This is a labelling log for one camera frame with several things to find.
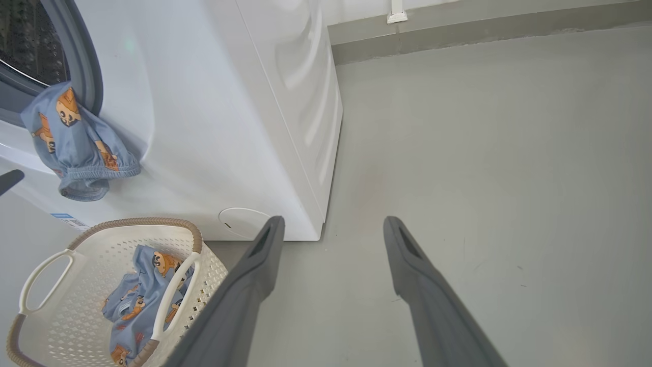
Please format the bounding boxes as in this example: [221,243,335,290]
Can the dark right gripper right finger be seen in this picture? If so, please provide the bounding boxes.
[383,216,510,367]

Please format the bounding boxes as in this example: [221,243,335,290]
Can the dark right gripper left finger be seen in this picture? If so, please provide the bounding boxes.
[163,216,286,367]

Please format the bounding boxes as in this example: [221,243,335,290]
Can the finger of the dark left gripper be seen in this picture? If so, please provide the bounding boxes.
[0,170,25,197]

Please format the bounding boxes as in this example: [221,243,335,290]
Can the blue bear-print pajama trousers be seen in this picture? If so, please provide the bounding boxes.
[20,82,142,202]

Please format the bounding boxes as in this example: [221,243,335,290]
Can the blue bear-print pajama top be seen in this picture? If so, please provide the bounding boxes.
[101,245,197,367]

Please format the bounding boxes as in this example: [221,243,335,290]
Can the cream perforated laundry basket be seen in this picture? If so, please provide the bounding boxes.
[6,218,228,367]

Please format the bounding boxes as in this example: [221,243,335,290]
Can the white front-load washing machine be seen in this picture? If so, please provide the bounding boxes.
[0,0,343,241]

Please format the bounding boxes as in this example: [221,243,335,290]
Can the blue energy label sticker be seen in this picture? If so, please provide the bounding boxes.
[50,213,91,231]

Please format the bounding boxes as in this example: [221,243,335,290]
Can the round white filter cover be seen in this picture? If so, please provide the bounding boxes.
[218,207,273,240]

